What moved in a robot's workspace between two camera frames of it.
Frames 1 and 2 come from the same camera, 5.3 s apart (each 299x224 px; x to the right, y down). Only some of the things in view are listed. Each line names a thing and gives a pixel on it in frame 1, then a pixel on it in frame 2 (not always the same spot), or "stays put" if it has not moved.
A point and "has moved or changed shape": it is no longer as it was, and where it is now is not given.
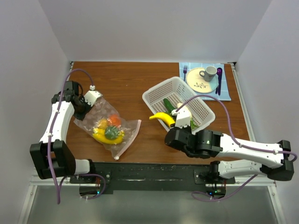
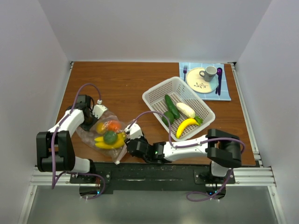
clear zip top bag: [103, 124] has moved or changed shape
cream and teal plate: [198, 83] stays put
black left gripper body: [81, 110] -> [89, 122]
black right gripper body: [185, 129] -> [141, 139]
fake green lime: [193, 125] -> [170, 117]
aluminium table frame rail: [255, 180] stays put
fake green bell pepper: [111, 132] stays put
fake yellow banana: [164, 116] has moved or changed shape
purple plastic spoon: [219, 73] stays put
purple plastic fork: [185, 69] stays put
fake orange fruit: [115, 120] -> [114, 125]
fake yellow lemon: [103, 123] -> [101, 128]
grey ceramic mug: [209, 73] stays put
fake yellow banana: [101, 136] -> [119, 143]
